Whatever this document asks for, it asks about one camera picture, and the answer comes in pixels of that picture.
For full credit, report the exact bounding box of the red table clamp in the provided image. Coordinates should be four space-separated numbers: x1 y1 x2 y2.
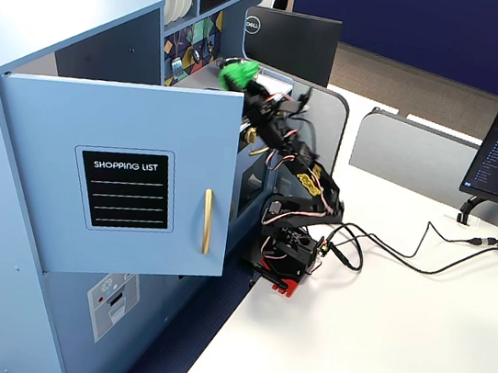
270 271 307 300

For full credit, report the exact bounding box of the gold oven handle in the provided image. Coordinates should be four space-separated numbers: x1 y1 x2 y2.
248 142 271 160

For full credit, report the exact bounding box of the black monitor stand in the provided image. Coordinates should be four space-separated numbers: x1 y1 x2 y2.
457 193 492 229

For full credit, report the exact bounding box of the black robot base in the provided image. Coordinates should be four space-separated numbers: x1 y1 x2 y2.
234 216 331 295

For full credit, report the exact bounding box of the straight gold door handle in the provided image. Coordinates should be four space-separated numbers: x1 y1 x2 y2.
195 188 219 256

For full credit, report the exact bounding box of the blue toy kitchen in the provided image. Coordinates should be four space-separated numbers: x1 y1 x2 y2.
0 0 304 373

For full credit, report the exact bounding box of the green toy pineapple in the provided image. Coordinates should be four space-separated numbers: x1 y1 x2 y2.
216 55 262 95

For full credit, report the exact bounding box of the black cable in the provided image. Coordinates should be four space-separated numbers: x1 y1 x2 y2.
323 205 498 290
334 221 498 287

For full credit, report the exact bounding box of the gray desk divider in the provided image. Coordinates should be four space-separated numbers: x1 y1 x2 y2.
238 69 355 209
340 104 498 239

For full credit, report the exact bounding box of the blue shopping list door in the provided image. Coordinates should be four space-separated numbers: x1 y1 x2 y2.
0 58 249 298

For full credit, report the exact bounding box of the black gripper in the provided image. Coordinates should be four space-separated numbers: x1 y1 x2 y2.
239 81 294 130

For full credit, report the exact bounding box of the gray sink basin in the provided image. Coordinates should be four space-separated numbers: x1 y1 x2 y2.
250 67 297 99

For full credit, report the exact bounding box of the dark blue partition panel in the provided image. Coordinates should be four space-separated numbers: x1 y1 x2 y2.
285 0 498 97

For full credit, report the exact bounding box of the black Dell monitor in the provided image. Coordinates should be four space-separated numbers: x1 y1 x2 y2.
237 4 343 91

